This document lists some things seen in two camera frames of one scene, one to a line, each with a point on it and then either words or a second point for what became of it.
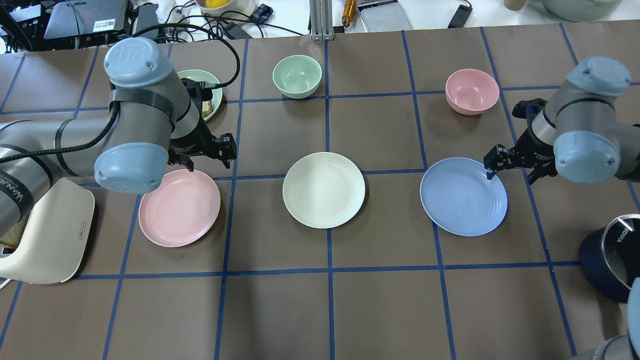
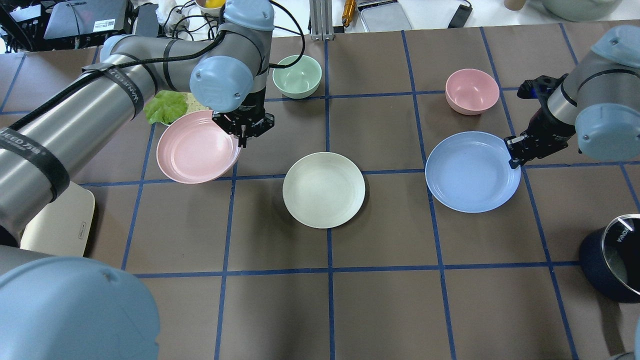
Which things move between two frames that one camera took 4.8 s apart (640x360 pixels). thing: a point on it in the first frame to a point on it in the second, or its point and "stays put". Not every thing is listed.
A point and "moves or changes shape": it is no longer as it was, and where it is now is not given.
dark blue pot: [610, 257] stays put
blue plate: [458, 197] moves or changes shape
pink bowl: [471, 92] stays put
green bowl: [296, 76] stays put
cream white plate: [323, 190] stays put
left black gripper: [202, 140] to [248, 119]
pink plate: [182, 210] moves or changes shape
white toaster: [52, 245] stays put
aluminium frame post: [321, 14] stays put
